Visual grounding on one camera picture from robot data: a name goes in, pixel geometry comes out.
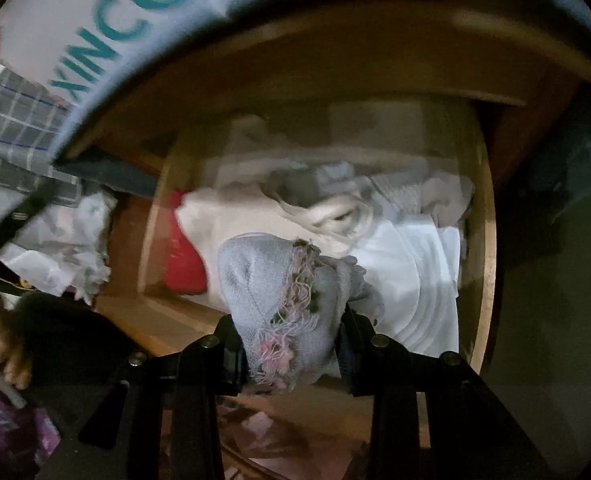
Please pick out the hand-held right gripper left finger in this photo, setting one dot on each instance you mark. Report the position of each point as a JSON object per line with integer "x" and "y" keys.
{"x": 230, "y": 360}

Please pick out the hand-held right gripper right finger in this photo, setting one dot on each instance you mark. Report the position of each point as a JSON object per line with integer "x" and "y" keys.
{"x": 355, "y": 365}

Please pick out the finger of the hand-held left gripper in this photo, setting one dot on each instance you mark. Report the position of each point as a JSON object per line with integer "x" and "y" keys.
{"x": 25, "y": 217}

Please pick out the wooden drawer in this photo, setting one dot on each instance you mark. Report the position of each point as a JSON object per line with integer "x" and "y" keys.
{"x": 175, "y": 325}

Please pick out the grey floral lace underwear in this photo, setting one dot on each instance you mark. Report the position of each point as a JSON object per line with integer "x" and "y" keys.
{"x": 255, "y": 280}

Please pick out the red underwear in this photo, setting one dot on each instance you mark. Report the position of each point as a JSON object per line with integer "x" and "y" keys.
{"x": 185, "y": 255}

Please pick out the white shoe box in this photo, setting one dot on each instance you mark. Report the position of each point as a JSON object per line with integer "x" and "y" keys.
{"x": 75, "y": 25}

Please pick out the beige underwear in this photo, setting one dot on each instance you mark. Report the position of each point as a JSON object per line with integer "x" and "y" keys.
{"x": 255, "y": 220}

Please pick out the white textured underwear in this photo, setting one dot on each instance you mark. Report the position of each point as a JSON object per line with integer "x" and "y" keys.
{"x": 400, "y": 190}

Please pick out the white grey underwear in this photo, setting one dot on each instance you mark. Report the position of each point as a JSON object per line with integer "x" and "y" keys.
{"x": 300, "y": 185}

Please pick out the person's left hand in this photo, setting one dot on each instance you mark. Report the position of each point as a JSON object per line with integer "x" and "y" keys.
{"x": 13, "y": 360}

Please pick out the white plastic bag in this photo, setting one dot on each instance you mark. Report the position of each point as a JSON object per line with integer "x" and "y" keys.
{"x": 65, "y": 240}

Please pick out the grey plaid bedding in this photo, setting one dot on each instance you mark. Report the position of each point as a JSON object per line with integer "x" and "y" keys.
{"x": 20, "y": 120}

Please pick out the person's black trouser leg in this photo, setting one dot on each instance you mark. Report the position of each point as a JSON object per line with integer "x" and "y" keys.
{"x": 65, "y": 340}

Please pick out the purple cloth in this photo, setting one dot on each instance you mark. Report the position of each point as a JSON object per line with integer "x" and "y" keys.
{"x": 0, "y": 425}

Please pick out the wooden nightstand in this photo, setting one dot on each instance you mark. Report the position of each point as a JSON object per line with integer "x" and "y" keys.
{"x": 325, "y": 50}

